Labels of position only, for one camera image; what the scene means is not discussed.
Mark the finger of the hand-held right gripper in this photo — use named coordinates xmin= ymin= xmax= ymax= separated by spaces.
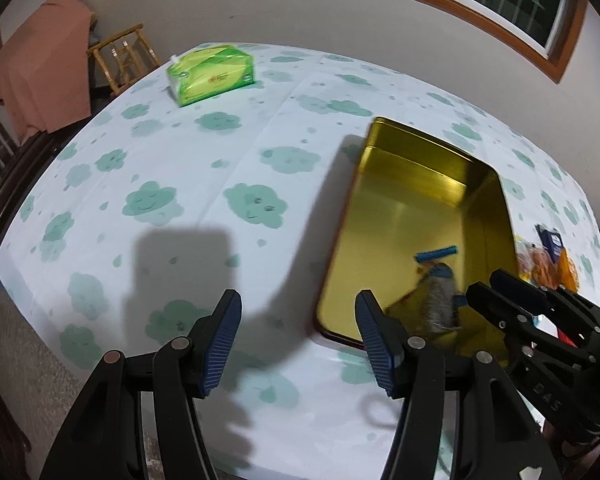
xmin=490 ymin=269 xmax=600 ymax=346
xmin=466 ymin=282 xmax=597 ymax=368

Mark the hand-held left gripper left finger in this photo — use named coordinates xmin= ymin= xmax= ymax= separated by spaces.
xmin=40 ymin=289 xmax=243 ymax=480

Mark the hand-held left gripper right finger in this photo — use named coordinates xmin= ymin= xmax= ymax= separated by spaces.
xmin=355 ymin=289 xmax=563 ymax=480

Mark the orange snack packet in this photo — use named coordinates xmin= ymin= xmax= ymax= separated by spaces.
xmin=555 ymin=249 xmax=581 ymax=293

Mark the blue and silver snack packet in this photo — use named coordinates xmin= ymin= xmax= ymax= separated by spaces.
xmin=414 ymin=246 xmax=469 ymax=334

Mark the red and gold tin box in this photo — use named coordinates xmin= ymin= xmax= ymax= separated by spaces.
xmin=312 ymin=116 xmax=522 ymax=368

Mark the clear packet of orange sticks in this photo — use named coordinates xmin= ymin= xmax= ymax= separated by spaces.
xmin=517 ymin=240 xmax=554 ymax=286

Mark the blue cracker packet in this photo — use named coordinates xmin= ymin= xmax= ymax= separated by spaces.
xmin=535 ymin=225 xmax=566 ymax=265

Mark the cloud print tablecloth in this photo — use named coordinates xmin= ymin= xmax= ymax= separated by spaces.
xmin=0 ymin=42 xmax=600 ymax=480

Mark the green tissue box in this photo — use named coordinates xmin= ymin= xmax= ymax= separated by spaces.
xmin=166 ymin=45 xmax=257 ymax=108

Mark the dark wooden furniture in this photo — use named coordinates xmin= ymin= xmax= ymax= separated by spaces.
xmin=0 ymin=95 xmax=56 ymax=261

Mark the light wooden chair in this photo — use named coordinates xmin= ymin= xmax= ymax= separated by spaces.
xmin=86 ymin=23 xmax=161 ymax=97

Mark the pink cloth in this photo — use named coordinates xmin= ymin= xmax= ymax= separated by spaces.
xmin=0 ymin=0 xmax=94 ymax=141

